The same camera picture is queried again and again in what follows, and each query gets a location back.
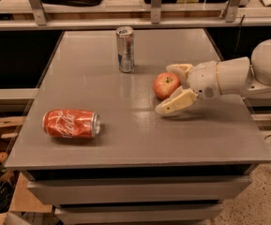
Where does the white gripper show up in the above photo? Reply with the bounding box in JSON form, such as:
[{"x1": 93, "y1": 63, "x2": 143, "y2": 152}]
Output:
[{"x1": 155, "y1": 61, "x2": 220, "y2": 114}]

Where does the metal shelf bracket left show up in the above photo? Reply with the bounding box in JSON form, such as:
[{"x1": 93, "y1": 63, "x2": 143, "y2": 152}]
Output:
[{"x1": 28, "y1": 0, "x2": 47, "y2": 26}]

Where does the silver blue energy drink can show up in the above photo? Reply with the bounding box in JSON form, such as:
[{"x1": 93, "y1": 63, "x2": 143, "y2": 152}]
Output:
[{"x1": 116, "y1": 26, "x2": 134, "y2": 73}]

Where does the grey cabinet with drawers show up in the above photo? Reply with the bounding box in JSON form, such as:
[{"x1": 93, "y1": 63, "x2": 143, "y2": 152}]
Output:
[{"x1": 7, "y1": 29, "x2": 271, "y2": 224}]

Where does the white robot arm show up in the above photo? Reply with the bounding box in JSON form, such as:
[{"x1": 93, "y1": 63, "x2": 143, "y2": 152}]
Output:
[{"x1": 156, "y1": 39, "x2": 271, "y2": 114}]

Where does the crushed red coke can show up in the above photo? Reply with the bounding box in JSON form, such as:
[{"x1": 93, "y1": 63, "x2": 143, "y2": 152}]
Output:
[{"x1": 42, "y1": 109, "x2": 100, "y2": 139}]

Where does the metal shelf bracket right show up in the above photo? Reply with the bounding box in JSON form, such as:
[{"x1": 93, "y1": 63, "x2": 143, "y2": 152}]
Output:
[{"x1": 222, "y1": 0, "x2": 241, "y2": 23}]

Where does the red apple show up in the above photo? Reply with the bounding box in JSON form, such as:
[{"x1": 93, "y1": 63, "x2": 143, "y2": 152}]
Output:
[{"x1": 153, "y1": 72, "x2": 181, "y2": 100}]

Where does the cardboard box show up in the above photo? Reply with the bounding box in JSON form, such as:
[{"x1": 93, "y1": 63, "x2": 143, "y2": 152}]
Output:
[{"x1": 0, "y1": 116, "x2": 58, "y2": 225}]

